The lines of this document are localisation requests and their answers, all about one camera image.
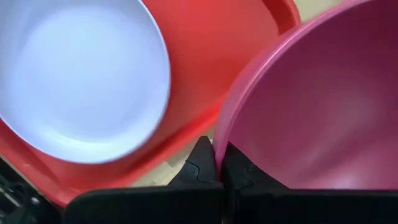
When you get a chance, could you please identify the red plastic tray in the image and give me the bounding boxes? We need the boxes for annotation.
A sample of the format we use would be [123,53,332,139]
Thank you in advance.
[0,0,301,208]

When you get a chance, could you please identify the pink plastic bowl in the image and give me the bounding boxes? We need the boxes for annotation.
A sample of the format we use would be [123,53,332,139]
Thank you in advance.
[213,0,398,191]

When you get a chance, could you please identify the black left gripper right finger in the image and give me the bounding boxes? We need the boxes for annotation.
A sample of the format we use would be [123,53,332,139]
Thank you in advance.
[222,141,398,224]

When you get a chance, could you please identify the lilac plastic plate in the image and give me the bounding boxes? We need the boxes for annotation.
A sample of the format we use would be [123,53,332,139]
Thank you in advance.
[0,0,171,164]

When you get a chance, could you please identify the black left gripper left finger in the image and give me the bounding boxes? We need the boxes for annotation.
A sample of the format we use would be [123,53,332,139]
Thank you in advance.
[63,136,224,224]

